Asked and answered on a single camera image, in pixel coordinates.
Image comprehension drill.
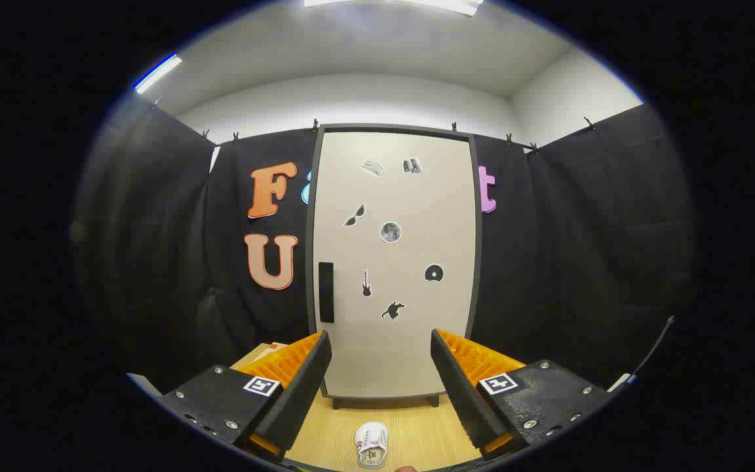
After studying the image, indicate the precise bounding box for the grey shoe cabinet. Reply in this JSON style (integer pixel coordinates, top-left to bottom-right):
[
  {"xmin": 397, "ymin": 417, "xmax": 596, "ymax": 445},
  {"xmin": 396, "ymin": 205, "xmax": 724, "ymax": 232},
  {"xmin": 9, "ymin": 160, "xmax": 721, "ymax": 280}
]
[{"xmin": 305, "ymin": 123, "xmax": 484, "ymax": 411}]

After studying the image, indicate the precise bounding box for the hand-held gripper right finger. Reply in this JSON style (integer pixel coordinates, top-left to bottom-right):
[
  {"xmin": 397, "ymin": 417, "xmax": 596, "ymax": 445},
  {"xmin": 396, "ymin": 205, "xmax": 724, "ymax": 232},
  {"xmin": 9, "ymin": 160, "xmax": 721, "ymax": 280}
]
[{"xmin": 431, "ymin": 328, "xmax": 609, "ymax": 458}]

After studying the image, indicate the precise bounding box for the ceiling light strip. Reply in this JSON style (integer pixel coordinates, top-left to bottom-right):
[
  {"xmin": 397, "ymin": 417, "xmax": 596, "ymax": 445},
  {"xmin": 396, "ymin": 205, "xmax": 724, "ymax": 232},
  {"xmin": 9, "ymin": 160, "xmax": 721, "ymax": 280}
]
[
  {"xmin": 303, "ymin": 0, "xmax": 484, "ymax": 16},
  {"xmin": 133, "ymin": 54, "xmax": 183, "ymax": 94}
]

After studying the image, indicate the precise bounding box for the beige cover book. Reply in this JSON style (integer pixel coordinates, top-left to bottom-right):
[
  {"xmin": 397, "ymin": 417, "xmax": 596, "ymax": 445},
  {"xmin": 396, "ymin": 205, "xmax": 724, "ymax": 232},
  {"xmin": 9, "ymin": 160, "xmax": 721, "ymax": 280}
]
[{"xmin": 254, "ymin": 341, "xmax": 290, "ymax": 363}]

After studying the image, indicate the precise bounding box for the white canvas shoe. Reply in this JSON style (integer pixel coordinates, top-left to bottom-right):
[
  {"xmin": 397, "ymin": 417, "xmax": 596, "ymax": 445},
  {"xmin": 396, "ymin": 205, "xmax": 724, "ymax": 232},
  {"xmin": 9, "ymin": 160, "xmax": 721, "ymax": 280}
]
[{"xmin": 354, "ymin": 421, "xmax": 390, "ymax": 470}]

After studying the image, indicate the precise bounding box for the thin black cable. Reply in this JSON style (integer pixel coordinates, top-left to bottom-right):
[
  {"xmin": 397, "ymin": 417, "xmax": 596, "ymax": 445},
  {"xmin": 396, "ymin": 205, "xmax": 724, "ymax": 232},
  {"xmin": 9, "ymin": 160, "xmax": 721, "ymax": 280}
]
[{"xmin": 632, "ymin": 316, "xmax": 676, "ymax": 379}]

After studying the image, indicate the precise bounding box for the black backdrop cloth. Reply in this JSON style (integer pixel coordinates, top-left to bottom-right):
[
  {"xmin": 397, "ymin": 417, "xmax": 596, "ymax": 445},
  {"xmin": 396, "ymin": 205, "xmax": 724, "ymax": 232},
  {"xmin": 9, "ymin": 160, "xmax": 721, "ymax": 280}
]
[{"xmin": 71, "ymin": 92, "xmax": 698, "ymax": 394}]

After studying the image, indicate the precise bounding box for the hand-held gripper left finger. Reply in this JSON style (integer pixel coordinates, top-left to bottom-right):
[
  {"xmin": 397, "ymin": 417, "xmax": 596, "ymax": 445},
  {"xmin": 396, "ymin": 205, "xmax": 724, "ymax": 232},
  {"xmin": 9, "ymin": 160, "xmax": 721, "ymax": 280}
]
[{"xmin": 161, "ymin": 331, "xmax": 333, "ymax": 457}]

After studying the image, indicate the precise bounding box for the black door handle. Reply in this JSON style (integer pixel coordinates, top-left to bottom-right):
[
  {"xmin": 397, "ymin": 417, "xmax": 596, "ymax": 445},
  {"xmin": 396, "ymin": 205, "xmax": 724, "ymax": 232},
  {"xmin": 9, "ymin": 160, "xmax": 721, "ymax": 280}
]
[{"xmin": 318, "ymin": 262, "xmax": 336, "ymax": 324}]

